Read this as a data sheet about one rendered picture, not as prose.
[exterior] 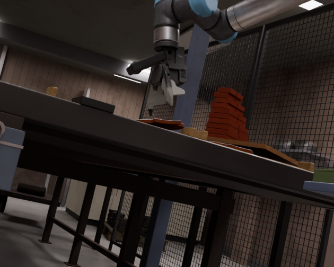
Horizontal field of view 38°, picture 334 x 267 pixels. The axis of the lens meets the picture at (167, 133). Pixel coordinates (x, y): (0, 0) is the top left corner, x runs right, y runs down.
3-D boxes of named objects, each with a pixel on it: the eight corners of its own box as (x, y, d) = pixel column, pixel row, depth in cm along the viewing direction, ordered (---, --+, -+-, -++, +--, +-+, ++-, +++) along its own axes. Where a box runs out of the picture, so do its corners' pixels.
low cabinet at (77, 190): (200, 247, 836) (210, 198, 846) (77, 223, 765) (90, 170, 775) (165, 231, 999) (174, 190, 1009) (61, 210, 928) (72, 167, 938)
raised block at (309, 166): (313, 172, 151) (315, 163, 151) (308, 170, 150) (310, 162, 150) (300, 171, 156) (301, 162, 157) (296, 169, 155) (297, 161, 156)
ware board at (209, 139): (305, 169, 230) (306, 166, 230) (265, 149, 189) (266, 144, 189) (213, 154, 258) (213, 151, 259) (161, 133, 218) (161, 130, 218)
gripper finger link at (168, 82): (174, 82, 133) (166, 62, 139) (168, 81, 132) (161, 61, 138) (168, 95, 136) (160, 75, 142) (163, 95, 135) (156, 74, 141)
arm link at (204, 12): (226, 1, 141) (195, 10, 148) (204, -20, 133) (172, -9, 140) (223, 25, 139) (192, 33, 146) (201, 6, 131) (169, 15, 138)
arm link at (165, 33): (159, 24, 139) (148, 34, 146) (159, 39, 138) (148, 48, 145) (183, 29, 142) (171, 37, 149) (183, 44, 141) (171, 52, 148)
